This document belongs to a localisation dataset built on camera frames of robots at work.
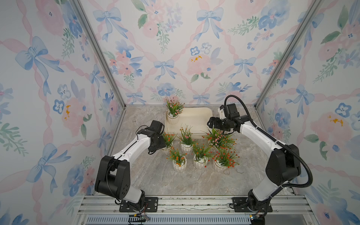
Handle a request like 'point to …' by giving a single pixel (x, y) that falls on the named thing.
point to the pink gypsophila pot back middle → (186, 140)
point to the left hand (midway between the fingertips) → (162, 144)
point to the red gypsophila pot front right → (226, 156)
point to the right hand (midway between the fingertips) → (211, 119)
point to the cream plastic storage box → (195, 119)
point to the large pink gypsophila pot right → (217, 139)
